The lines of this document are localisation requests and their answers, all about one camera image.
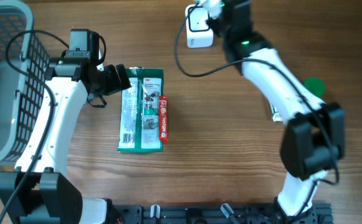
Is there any large green 3M package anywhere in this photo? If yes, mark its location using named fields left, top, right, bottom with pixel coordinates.
left=117, top=67, right=164, bottom=154

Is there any red chocolate bar packet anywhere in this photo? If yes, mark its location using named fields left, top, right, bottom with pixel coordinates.
left=159, top=96, right=169, bottom=143

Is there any yogurt bottle red label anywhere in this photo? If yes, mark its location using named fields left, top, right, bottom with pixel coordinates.
left=303, top=77, right=326, bottom=98

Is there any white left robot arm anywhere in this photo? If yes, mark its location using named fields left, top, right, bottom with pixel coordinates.
left=0, top=29, right=131, bottom=223

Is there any white barcode scanner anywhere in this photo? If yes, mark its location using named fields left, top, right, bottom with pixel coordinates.
left=185, top=4, right=214, bottom=49

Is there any dark grey plastic basket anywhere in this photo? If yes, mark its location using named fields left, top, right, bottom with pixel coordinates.
left=0, top=1, right=50, bottom=166

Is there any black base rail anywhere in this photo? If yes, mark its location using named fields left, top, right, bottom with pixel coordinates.
left=112, top=203, right=334, bottom=224

